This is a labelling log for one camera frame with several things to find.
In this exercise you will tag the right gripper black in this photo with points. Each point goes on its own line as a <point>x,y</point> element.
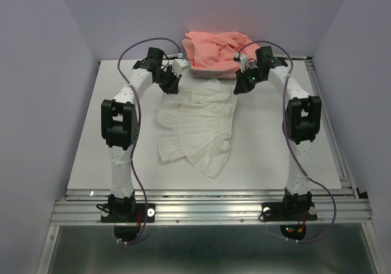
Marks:
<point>242,86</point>

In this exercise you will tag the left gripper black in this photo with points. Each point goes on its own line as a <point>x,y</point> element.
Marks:
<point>172,88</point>

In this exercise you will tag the white pleated skirt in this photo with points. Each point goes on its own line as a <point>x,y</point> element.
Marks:
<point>197,125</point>

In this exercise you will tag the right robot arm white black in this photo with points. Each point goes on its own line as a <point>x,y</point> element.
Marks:
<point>301,116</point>

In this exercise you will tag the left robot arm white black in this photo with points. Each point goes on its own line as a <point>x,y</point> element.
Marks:
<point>121,116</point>

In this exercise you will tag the grey fabric basket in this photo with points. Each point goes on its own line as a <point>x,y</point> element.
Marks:
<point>207,74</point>

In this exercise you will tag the pink skirt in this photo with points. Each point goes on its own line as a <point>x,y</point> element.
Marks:
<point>215,52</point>

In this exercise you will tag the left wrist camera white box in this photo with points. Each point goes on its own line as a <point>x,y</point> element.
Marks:
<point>179,65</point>

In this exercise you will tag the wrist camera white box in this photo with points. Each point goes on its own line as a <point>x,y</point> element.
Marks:
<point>242,60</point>
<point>179,65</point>

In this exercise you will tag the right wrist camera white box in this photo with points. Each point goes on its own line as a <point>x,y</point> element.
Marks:
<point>242,60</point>

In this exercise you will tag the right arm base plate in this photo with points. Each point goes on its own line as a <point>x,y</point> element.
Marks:
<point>293,219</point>

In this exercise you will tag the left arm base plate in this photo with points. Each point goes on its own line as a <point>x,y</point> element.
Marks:
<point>128,213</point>

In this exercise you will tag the aluminium frame rail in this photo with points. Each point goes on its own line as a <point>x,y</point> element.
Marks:
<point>205,225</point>

